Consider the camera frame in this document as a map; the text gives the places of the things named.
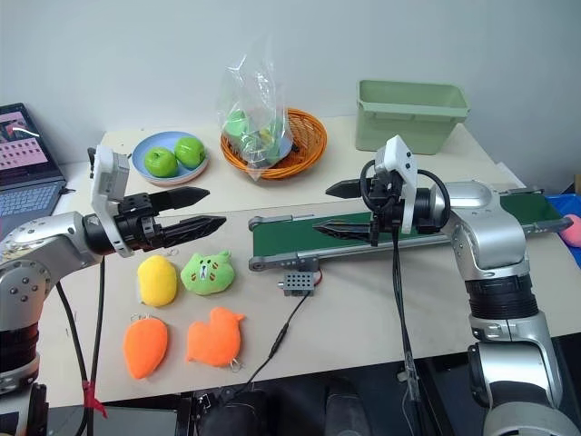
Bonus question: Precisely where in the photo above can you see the blue plastic bin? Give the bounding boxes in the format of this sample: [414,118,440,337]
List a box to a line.
[543,192,581,274]

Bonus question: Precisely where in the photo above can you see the light blue plate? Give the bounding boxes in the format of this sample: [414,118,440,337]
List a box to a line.
[131,130,212,186]

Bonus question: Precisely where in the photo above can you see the green plush frog toy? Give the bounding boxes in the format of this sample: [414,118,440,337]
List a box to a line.
[180,249,237,298]

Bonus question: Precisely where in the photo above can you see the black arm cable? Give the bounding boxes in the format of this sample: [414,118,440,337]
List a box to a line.
[54,253,110,436]
[359,160,451,412]

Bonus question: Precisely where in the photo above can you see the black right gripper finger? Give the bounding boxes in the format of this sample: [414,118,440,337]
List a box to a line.
[325,178,370,200]
[312,220,374,241]

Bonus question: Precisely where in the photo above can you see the clear plastic bag green fruit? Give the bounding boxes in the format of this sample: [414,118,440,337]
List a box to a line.
[214,53,297,183]

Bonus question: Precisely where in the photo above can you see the green apple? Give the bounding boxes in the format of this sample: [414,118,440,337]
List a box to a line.
[143,145,179,179]
[173,136,207,170]

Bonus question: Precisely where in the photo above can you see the thin black power cable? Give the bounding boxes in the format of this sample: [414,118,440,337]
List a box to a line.
[234,290,315,397]

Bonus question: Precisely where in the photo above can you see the orange woven basket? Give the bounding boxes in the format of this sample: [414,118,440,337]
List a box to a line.
[220,107,330,181]

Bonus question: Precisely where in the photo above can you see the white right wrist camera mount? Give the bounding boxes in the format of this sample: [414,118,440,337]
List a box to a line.
[373,134,419,235]

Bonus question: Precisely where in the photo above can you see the yellow plush toy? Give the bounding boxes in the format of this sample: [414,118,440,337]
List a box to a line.
[136,254,179,308]

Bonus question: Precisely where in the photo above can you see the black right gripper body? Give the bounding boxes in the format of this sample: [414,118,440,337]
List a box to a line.
[365,170,405,249]

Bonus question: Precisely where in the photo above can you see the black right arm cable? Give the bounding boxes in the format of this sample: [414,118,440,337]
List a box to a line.
[359,160,451,412]

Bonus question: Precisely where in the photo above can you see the orange duck plush toy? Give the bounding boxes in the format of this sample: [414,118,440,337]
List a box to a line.
[185,306,247,372]

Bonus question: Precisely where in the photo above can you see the dark laptop computer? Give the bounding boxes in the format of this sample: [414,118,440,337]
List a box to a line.
[0,102,69,220]

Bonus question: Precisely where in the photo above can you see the grey controller box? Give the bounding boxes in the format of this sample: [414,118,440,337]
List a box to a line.
[277,272,320,299]

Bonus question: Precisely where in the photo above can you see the orange carrot plush toy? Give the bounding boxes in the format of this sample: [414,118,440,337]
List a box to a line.
[123,314,171,381]

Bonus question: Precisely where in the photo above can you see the pink plush toy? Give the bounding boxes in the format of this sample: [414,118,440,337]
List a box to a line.
[558,213,581,249]

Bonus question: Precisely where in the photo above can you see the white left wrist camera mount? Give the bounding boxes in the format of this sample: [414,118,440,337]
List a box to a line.
[87,144,133,259]

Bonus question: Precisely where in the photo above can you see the dark rounded shape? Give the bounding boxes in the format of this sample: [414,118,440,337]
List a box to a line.
[190,387,279,436]

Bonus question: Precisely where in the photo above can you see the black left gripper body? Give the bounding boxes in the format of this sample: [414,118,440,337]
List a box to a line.
[113,193,165,253]

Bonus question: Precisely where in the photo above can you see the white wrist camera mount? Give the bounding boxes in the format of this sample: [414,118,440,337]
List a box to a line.
[373,134,419,235]
[87,144,133,259]

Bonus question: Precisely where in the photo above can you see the green conveyor belt grey frame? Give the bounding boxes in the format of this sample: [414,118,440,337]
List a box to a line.
[247,188,576,274]

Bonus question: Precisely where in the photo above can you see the red tape piece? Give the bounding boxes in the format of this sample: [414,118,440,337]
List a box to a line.
[81,381,109,420]

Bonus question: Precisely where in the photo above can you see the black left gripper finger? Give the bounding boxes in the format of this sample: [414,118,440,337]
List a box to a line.
[150,185,212,213]
[157,215,228,249]

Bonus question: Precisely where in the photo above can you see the light green plastic bin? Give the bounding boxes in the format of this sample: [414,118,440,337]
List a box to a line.
[354,79,470,156]

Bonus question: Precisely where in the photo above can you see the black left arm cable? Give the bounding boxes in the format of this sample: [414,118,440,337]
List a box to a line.
[54,253,110,436]

